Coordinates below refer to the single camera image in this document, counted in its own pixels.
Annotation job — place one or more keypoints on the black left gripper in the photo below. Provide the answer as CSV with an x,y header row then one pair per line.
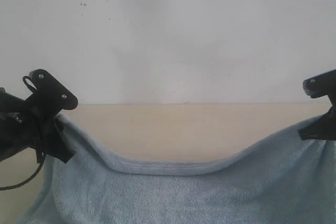
x,y
37,114

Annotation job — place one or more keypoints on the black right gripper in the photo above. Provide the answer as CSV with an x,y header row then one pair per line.
x,y
322,128

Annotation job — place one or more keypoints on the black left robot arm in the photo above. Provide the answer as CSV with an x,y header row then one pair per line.
x,y
10,143

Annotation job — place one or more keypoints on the light blue terry towel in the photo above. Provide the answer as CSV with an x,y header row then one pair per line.
x,y
279,179

